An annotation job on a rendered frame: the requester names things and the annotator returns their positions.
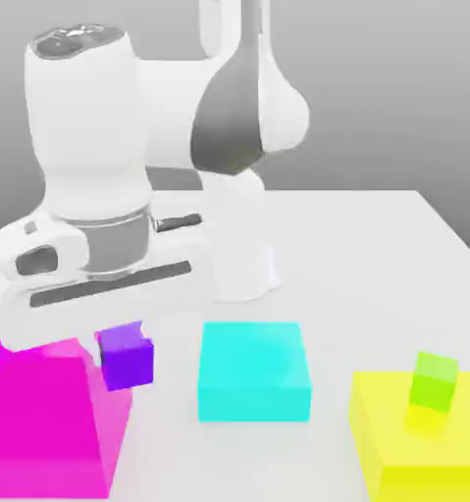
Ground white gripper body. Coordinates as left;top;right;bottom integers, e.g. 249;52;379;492
0;229;212;353

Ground small purple cube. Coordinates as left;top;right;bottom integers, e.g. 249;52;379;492
94;321;156;392

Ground small green cube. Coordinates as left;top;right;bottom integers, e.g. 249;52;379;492
407;351;460;414

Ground large magenta box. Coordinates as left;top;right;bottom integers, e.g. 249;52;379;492
0;274;134;500

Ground large cyan box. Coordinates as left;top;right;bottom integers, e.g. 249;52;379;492
197;322;313;424

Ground large yellow box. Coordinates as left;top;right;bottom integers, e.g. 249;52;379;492
347;370;470;502

